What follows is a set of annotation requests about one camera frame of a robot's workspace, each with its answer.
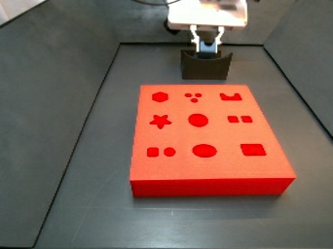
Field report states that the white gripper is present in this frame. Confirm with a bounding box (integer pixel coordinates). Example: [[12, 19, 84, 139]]
[[167, 0, 249, 53]]

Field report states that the blue arch-profile bar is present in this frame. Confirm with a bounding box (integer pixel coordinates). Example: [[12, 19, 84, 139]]
[[196, 42, 215, 59]]

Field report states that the black L-shaped fixture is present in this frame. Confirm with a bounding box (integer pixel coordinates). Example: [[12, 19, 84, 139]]
[[180, 50, 233, 80]]

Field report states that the red shape-sorter block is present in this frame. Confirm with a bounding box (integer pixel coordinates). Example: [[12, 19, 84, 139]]
[[130, 85, 297, 197]]

